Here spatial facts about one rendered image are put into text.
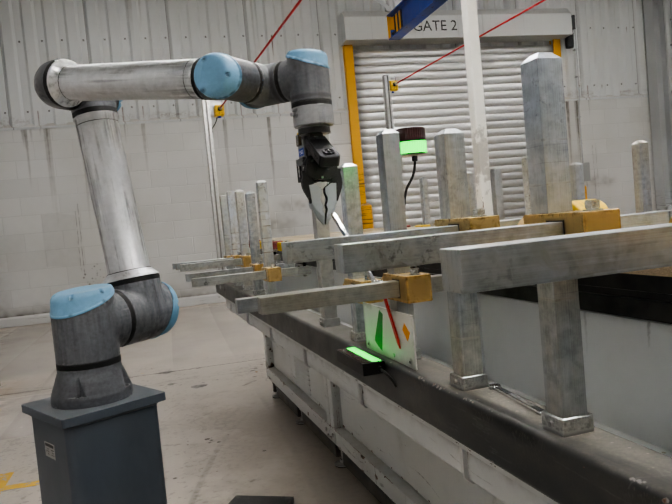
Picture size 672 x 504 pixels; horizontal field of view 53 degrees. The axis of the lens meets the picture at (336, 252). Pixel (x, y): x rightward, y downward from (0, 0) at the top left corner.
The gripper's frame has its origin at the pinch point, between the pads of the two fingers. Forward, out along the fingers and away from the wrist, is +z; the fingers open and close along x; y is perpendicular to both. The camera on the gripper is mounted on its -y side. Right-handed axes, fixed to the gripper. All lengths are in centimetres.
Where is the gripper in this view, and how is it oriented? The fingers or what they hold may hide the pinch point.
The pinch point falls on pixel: (325, 218)
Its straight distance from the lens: 146.8
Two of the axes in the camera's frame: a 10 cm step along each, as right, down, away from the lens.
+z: 0.9, 9.9, 0.5
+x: -9.5, 1.0, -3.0
